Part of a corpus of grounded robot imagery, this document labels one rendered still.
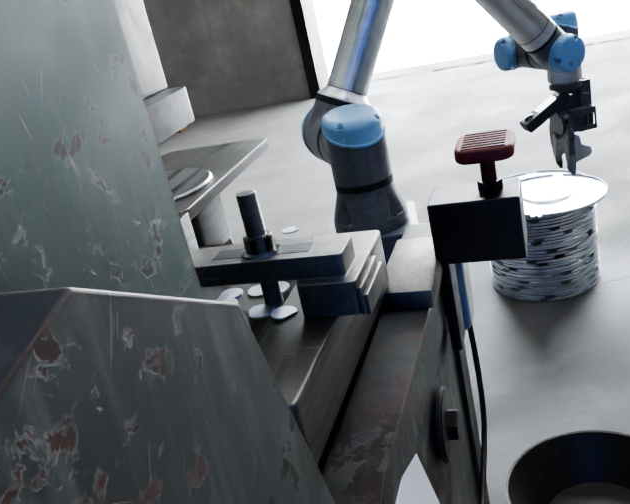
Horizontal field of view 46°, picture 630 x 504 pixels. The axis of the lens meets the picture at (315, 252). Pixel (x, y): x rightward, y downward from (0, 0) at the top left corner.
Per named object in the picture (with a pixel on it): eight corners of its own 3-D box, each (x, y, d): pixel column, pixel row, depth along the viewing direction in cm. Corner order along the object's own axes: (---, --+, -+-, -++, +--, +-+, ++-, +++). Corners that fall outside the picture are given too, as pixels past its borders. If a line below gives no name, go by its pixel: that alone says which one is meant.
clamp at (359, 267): (210, 293, 69) (179, 190, 65) (385, 280, 64) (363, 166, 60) (183, 325, 64) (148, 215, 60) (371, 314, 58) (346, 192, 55)
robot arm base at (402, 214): (336, 216, 157) (327, 172, 153) (407, 203, 155) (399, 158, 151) (334, 243, 143) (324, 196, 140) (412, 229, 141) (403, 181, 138)
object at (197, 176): (196, 243, 100) (167, 147, 95) (293, 233, 95) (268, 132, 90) (100, 340, 78) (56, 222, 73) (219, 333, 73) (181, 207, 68)
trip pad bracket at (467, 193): (455, 329, 90) (430, 177, 83) (537, 325, 87) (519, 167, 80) (449, 355, 85) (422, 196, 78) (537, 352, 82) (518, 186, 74)
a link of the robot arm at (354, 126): (345, 192, 139) (330, 122, 134) (323, 177, 151) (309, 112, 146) (403, 174, 141) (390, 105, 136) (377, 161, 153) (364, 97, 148)
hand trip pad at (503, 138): (467, 198, 83) (458, 133, 80) (522, 192, 81) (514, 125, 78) (461, 222, 77) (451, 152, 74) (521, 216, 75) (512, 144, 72)
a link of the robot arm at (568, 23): (530, 16, 165) (563, 7, 166) (535, 66, 169) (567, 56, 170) (551, 17, 157) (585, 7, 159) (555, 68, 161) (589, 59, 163)
